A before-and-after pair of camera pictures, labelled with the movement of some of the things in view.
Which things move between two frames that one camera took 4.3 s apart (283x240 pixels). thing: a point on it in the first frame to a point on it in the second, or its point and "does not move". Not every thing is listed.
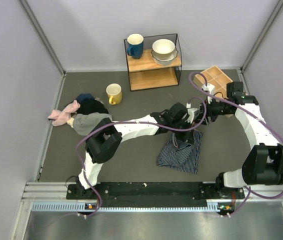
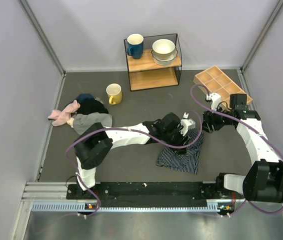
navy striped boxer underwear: (174, 155) does not move
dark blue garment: (82, 96) does not move
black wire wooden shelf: (144, 73) does not move
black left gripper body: (182, 135) to (175, 137)
